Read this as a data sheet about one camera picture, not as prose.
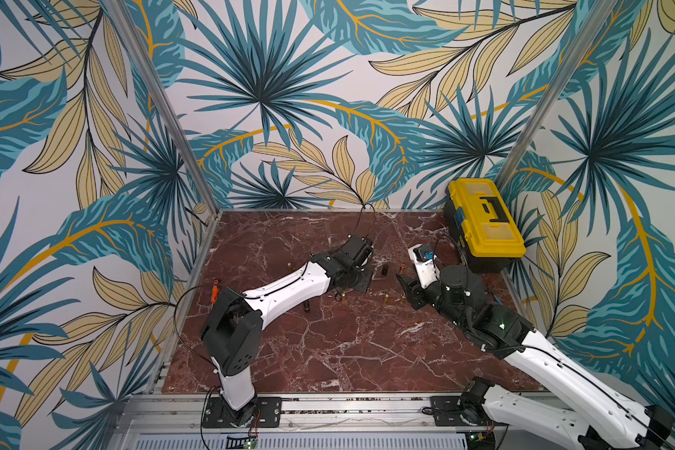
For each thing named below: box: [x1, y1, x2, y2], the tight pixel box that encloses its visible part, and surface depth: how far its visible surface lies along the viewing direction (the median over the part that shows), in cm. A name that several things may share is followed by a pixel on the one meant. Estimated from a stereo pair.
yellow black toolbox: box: [443, 178, 526, 274], surface depth 97 cm
